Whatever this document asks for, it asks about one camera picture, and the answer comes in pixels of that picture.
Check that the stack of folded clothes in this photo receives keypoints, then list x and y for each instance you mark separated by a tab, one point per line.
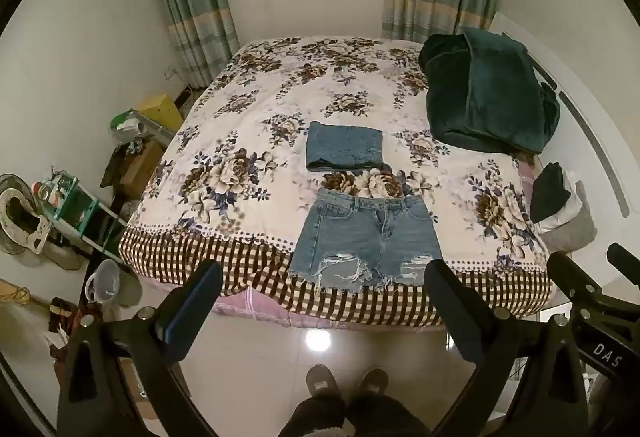
575	229

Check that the standing fan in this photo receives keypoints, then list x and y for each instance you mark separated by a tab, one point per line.
22	222

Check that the person's leg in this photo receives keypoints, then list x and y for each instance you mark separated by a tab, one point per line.
317	417
387	417

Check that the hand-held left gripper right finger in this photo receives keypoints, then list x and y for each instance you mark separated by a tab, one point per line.
456	312

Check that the dark red cloth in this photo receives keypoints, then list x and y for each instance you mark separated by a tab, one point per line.
65	322

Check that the teal shelf rack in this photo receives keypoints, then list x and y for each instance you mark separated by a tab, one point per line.
75	207

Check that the grey slipper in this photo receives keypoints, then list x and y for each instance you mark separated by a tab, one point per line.
372	383
322	382

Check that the white bed headboard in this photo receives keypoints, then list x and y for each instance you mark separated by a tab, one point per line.
585	117

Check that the person's left leg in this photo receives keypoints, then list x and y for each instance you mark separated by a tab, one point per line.
317	417

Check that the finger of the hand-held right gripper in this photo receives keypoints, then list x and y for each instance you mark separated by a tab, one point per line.
570	269
625	259

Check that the yellow box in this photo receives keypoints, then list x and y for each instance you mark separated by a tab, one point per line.
162	112

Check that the wall socket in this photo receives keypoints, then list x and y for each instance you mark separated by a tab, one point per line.
171	72

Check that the black cloth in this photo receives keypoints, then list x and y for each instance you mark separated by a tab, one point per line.
547	192

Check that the grey bucket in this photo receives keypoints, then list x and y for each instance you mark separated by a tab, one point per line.
112	284

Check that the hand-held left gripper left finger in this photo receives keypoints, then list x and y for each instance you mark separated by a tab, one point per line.
192	304

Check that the dark green blanket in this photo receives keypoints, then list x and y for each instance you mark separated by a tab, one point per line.
487	97

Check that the ripped denim shorts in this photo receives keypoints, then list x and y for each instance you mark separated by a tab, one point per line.
365	237

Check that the person's right leg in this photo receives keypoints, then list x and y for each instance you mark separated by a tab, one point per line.
387	417

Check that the white cloth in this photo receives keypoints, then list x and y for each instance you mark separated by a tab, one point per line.
572	204

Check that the pink bed sheet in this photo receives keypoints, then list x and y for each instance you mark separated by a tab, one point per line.
300	314

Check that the green white bag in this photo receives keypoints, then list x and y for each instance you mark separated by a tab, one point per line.
125	124

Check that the floral checked bedspread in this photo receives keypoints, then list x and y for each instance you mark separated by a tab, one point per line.
260	117

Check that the folded denim shorts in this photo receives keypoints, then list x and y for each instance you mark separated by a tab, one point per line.
344	147

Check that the brown cardboard box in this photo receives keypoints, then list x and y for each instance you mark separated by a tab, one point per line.
142	164

